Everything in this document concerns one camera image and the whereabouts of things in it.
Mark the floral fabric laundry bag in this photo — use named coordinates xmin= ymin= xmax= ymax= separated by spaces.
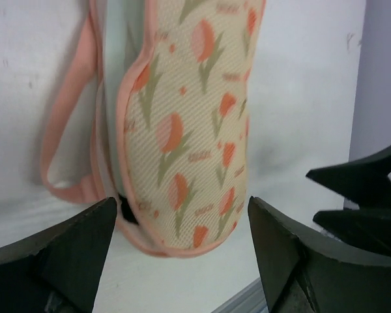
xmin=40 ymin=1 xmax=266 ymax=258

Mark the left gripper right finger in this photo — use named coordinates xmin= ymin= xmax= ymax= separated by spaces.
xmin=248 ymin=197 xmax=391 ymax=313

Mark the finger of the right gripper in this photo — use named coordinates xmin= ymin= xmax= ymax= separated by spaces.
xmin=306 ymin=145 xmax=391 ymax=209
xmin=313 ymin=209 xmax=391 ymax=256

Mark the white and black bra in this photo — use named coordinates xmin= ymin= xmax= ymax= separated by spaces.
xmin=96 ymin=0 xmax=145 ymax=224

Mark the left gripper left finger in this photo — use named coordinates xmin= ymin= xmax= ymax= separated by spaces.
xmin=0 ymin=198 xmax=117 ymax=312

